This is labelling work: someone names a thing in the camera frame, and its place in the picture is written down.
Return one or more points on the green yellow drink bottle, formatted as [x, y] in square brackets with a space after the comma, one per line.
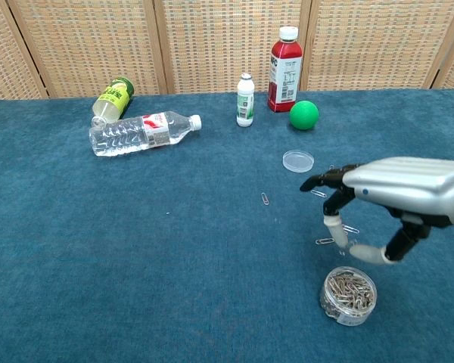
[113, 98]

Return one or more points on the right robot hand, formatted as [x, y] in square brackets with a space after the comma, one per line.
[408, 185]

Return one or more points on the green ball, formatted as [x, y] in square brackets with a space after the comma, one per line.
[304, 115]

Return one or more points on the round paperclip container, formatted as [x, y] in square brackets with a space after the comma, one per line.
[348, 293]

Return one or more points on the blue carpet table cover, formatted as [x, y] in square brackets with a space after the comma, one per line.
[174, 246]

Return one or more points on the small white bottle green label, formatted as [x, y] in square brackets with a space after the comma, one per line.
[245, 102]

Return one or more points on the clear round plastic lid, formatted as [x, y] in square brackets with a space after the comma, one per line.
[298, 160]

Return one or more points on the red juice bottle white cap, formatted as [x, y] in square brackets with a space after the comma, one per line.
[283, 68]

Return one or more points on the clear water bottle red label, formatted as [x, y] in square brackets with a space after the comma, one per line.
[136, 132]

